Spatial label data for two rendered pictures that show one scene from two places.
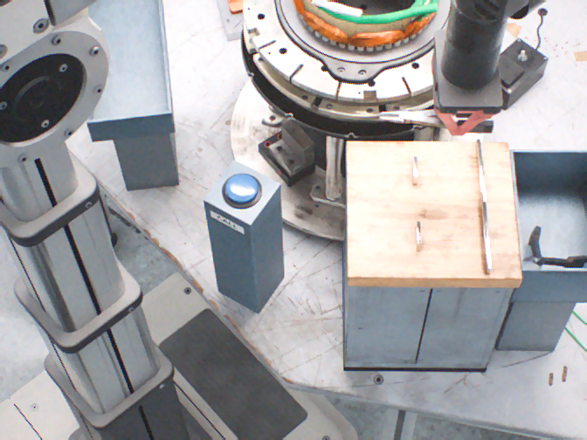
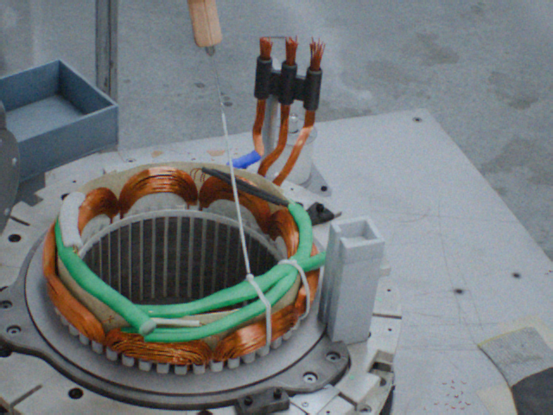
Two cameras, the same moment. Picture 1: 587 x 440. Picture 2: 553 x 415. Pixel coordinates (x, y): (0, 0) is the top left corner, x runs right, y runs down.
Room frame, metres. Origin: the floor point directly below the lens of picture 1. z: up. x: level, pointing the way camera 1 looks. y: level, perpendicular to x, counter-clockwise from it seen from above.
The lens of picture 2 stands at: (0.64, -0.64, 1.65)
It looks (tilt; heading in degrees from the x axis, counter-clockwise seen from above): 37 degrees down; 53
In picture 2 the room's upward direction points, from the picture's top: 6 degrees clockwise
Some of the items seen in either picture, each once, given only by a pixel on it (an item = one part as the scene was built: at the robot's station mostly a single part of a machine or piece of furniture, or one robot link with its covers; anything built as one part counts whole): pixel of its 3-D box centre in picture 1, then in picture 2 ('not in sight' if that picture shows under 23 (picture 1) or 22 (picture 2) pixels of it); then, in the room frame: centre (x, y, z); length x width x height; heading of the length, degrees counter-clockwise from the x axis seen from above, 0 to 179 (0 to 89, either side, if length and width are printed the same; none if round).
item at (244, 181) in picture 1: (241, 189); not in sight; (0.71, 0.06, 1.04); 0.04 x 0.04 x 0.01
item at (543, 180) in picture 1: (539, 264); not in sight; (0.66, -0.32, 0.92); 0.17 x 0.11 x 0.28; 178
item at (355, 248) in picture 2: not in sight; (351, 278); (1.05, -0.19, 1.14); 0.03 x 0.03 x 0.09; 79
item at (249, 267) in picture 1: (246, 241); not in sight; (0.71, 0.06, 0.91); 0.07 x 0.07 x 0.25; 57
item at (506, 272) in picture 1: (430, 212); not in sight; (0.67, -0.16, 1.05); 0.20 x 0.19 x 0.02; 88
